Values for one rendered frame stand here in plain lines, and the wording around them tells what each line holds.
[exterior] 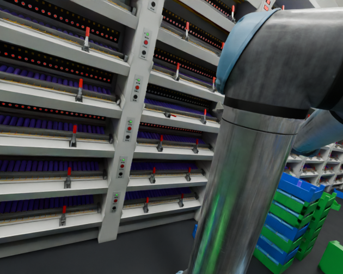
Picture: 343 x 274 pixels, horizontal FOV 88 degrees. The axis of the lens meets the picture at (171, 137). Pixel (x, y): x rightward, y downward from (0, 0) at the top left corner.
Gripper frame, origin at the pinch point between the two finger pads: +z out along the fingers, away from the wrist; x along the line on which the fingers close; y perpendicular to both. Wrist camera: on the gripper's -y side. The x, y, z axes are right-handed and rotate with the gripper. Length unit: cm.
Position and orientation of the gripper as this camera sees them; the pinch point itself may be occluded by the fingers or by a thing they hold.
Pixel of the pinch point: (216, 112)
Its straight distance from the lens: 107.5
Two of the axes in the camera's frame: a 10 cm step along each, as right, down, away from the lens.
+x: -8.3, -0.9, -5.5
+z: -5.4, -1.3, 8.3
